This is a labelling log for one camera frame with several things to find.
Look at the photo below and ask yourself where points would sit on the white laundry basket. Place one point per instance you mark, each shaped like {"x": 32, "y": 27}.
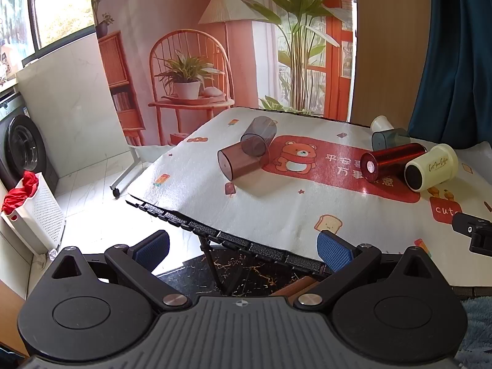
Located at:
{"x": 42, "y": 219}

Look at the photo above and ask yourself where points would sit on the red cloth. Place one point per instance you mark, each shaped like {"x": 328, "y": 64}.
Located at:
{"x": 23, "y": 193}

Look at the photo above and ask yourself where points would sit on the cream cup with black inside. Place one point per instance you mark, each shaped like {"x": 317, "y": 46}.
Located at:
{"x": 434, "y": 165}

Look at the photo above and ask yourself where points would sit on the brown transparent cup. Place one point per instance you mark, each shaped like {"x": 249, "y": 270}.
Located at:
{"x": 240, "y": 159}

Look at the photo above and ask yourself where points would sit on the grey transparent cup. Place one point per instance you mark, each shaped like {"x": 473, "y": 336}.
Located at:
{"x": 259, "y": 134}

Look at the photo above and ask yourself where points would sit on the blue fluffy rug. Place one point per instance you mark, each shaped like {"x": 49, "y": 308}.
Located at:
{"x": 478, "y": 326}

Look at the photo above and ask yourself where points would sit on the teal transparent cup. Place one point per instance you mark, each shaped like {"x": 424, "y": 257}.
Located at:
{"x": 390, "y": 138}

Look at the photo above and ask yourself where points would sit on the white wheeled stand leg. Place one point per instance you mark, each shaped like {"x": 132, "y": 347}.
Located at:
{"x": 127, "y": 173}

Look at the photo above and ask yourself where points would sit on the bear printed table mat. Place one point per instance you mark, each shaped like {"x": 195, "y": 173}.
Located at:
{"x": 346, "y": 219}

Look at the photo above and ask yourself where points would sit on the red metallic cup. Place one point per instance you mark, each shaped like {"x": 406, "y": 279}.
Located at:
{"x": 396, "y": 159}

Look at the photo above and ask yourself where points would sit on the grey washing machine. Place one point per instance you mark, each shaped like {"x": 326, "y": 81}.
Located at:
{"x": 23, "y": 150}

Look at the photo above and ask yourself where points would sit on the black folding table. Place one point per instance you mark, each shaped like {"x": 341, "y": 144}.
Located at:
{"x": 269, "y": 252}

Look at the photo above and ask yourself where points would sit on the small white cup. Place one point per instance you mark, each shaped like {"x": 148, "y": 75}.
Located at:
{"x": 381, "y": 123}

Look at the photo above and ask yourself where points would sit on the dark blue curtain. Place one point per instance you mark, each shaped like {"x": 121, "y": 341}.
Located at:
{"x": 461, "y": 65}

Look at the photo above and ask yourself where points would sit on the wooden board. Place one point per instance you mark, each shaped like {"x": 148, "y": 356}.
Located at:
{"x": 9, "y": 315}

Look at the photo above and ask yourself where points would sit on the window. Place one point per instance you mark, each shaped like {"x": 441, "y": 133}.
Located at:
{"x": 57, "y": 4}

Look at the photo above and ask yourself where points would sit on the printed room backdrop cloth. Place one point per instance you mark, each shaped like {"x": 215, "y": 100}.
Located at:
{"x": 173, "y": 7}

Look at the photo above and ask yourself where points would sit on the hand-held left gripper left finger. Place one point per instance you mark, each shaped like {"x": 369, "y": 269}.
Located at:
{"x": 152, "y": 248}

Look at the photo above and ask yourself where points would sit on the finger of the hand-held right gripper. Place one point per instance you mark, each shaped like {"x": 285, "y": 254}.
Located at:
{"x": 478, "y": 230}

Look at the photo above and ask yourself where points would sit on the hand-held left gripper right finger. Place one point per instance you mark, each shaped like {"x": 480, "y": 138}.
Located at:
{"x": 333, "y": 250}

